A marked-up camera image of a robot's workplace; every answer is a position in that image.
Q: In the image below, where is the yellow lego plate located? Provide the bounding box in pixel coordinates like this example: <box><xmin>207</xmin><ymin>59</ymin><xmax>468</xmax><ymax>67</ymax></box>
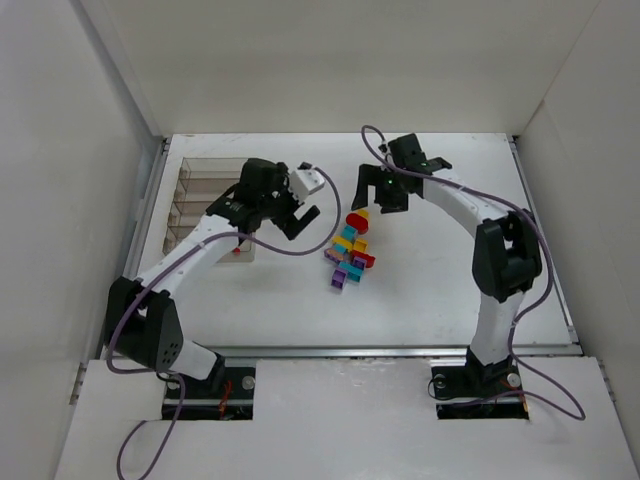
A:
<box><xmin>332</xmin><ymin>236</ymin><xmax>353</xmax><ymax>252</ymax></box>

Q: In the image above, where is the purple lego block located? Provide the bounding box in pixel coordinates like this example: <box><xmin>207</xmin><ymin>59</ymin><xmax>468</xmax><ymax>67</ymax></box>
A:
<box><xmin>330</xmin><ymin>267</ymin><xmax>348</xmax><ymax>291</ymax></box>

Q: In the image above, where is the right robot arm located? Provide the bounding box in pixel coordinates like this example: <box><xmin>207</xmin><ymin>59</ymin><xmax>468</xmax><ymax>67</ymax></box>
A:
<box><xmin>351</xmin><ymin>134</ymin><xmax>543</xmax><ymax>400</ymax></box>

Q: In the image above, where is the aluminium rail front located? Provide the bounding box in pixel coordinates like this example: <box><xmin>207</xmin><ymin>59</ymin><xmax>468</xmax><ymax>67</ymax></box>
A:
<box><xmin>213</xmin><ymin>343</ymin><xmax>584</xmax><ymax>359</ymax></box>

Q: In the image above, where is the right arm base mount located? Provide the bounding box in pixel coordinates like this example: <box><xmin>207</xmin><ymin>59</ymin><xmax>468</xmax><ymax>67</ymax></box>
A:
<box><xmin>428</xmin><ymin>365</ymin><xmax>529</xmax><ymax>420</ymax></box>

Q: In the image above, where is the purple tan lego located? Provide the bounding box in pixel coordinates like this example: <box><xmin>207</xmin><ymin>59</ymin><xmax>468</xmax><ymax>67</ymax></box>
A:
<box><xmin>323</xmin><ymin>248</ymin><xmax>345</xmax><ymax>265</ymax></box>

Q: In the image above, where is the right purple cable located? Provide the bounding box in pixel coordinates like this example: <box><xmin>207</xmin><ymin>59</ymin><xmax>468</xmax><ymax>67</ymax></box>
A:
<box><xmin>360</xmin><ymin>124</ymin><xmax>586</xmax><ymax>422</ymax></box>

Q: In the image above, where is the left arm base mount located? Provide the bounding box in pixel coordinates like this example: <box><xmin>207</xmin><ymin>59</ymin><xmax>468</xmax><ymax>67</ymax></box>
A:
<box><xmin>156</xmin><ymin>354</ymin><xmax>256</xmax><ymax>421</ymax></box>

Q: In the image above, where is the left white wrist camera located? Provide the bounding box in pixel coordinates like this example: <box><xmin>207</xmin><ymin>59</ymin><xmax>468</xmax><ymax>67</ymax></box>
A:
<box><xmin>288</xmin><ymin>162</ymin><xmax>325</xmax><ymax>204</ymax></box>

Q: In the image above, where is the red rounded lego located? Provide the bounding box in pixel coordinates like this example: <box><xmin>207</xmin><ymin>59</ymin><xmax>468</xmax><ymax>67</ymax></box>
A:
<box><xmin>345</xmin><ymin>211</ymin><xmax>369</xmax><ymax>235</ymax></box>

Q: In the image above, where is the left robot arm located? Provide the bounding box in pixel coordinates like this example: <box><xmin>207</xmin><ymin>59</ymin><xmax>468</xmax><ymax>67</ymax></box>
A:
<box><xmin>105</xmin><ymin>158</ymin><xmax>326</xmax><ymax>394</ymax></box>

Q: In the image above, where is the cyan lego lower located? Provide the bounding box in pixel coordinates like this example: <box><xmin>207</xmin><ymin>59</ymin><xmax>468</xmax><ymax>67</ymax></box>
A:
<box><xmin>339</xmin><ymin>262</ymin><xmax>364</xmax><ymax>283</ymax></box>

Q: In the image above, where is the red lego middle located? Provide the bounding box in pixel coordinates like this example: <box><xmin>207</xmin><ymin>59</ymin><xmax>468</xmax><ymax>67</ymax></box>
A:
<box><xmin>351</xmin><ymin>251</ymin><xmax>376</xmax><ymax>269</ymax></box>

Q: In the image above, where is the small yellow lego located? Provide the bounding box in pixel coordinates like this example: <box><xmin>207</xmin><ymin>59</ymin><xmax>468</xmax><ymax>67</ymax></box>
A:
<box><xmin>352</xmin><ymin>238</ymin><xmax>368</xmax><ymax>254</ymax></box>

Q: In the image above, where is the clear bin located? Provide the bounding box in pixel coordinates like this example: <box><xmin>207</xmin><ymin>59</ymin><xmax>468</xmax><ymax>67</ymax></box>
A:
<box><xmin>167</xmin><ymin>201</ymin><xmax>212</xmax><ymax>228</ymax></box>
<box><xmin>162</xmin><ymin>226</ymin><xmax>255</xmax><ymax>263</ymax></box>
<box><xmin>179</xmin><ymin>157</ymin><xmax>248</xmax><ymax>181</ymax></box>
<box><xmin>173</xmin><ymin>178</ymin><xmax>237</xmax><ymax>204</ymax></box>

